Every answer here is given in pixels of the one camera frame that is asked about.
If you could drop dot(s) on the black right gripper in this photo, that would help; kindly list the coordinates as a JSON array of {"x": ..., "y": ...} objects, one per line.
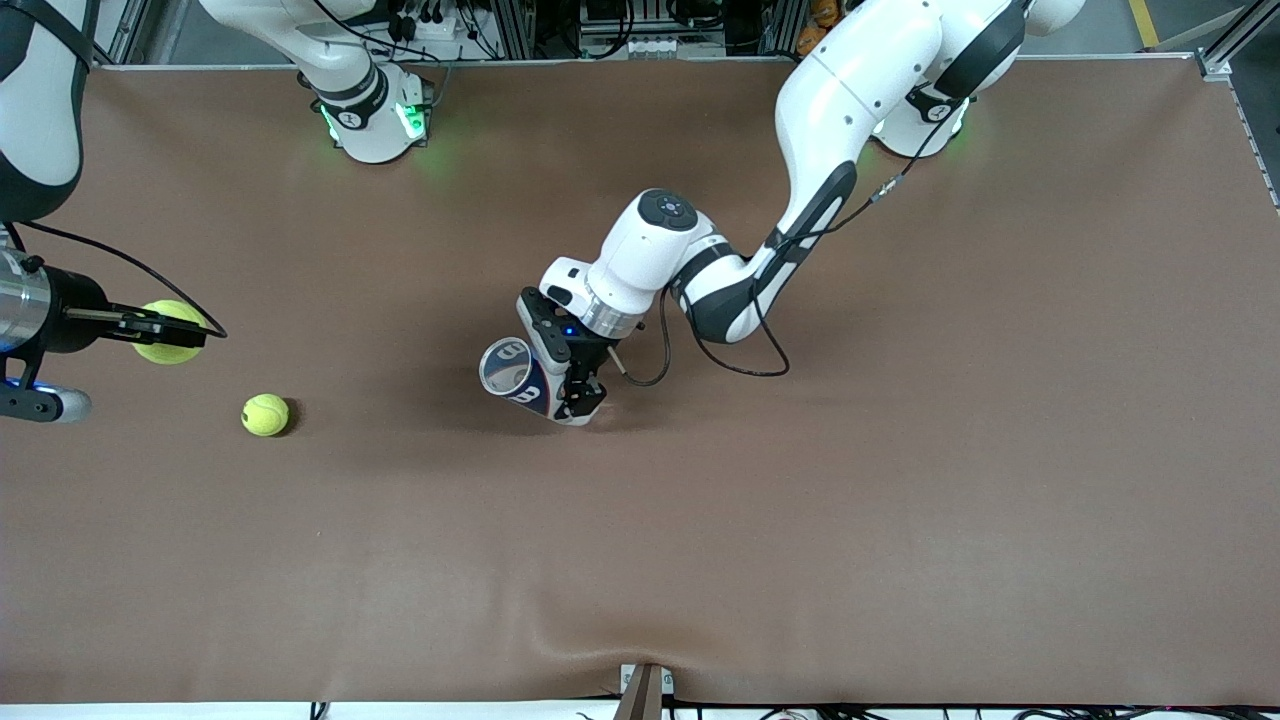
[{"x": 73, "y": 310}]

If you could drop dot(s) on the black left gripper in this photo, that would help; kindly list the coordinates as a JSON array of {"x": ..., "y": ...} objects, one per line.
[{"x": 591, "y": 353}]

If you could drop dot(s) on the yellow Wilson tennis ball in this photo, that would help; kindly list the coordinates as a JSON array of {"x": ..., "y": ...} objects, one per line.
[
  {"x": 165, "y": 354},
  {"x": 265, "y": 414}
]

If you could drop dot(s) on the clear Wilson tennis ball can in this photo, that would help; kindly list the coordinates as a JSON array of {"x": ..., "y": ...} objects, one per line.
[{"x": 525, "y": 385}]

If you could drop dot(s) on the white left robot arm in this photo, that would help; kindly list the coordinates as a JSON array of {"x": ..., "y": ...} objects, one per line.
[{"x": 850, "y": 90}]

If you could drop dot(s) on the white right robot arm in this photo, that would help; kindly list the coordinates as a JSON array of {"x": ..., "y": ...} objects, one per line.
[{"x": 40, "y": 120}]

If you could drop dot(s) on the brown table mat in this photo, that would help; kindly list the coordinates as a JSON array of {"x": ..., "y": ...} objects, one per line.
[{"x": 900, "y": 500}]

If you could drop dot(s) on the white power strip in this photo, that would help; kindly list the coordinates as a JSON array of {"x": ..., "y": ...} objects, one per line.
[{"x": 430, "y": 28}]

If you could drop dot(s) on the orange objects pile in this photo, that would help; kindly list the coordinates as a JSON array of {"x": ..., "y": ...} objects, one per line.
[{"x": 822, "y": 28}]

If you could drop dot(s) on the metal table edge bracket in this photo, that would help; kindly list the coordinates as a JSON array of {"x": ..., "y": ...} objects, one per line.
[{"x": 642, "y": 692}]

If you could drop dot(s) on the aluminium frame post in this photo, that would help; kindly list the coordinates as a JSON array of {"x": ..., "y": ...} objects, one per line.
[{"x": 1240, "y": 32}]

